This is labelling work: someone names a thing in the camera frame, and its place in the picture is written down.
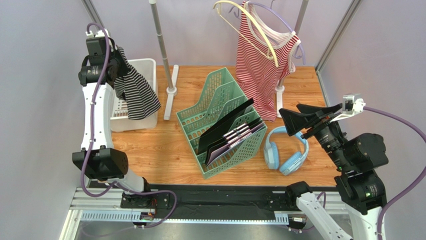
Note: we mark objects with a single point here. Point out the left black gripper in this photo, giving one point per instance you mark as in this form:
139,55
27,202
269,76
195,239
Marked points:
124,67

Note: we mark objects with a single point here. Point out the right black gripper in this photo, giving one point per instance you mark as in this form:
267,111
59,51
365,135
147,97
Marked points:
316,123

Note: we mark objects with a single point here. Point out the black white striped tank top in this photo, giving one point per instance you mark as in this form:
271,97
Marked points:
139,96

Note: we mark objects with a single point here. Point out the red white striped tank top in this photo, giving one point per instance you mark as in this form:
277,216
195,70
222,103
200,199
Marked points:
257,76

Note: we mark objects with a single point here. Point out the purple plastic hanger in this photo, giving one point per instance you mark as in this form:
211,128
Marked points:
276,14

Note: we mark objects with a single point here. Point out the cream wooden hanger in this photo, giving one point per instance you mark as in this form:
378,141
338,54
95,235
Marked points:
270,54

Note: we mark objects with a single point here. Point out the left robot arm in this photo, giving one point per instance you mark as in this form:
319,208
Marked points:
106,74

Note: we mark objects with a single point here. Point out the white plastic basket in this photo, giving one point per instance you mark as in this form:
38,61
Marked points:
124,116

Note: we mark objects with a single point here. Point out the blue headphones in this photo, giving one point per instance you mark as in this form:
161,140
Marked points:
285,153

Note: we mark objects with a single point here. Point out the left rack pole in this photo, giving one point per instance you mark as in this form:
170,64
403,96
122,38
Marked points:
159,33

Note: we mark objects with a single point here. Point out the left white rack foot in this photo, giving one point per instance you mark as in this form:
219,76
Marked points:
170,96

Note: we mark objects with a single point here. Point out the pink booklets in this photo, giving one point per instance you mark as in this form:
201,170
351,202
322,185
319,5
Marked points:
230,140

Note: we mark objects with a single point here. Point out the green plastic file organizer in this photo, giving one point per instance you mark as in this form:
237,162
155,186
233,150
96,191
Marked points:
220,95

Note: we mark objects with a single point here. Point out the black folder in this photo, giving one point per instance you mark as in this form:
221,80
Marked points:
222,126

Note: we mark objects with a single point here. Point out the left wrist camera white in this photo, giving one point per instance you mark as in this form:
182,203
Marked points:
97,34

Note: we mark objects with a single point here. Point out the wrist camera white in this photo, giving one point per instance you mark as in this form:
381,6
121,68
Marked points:
352,104
97,34

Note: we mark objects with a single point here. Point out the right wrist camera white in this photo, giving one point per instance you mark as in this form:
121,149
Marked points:
352,104

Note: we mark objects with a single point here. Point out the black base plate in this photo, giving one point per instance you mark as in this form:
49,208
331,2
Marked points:
212,202

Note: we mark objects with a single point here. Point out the aluminium frame rail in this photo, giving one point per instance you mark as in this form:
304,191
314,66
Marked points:
334,218

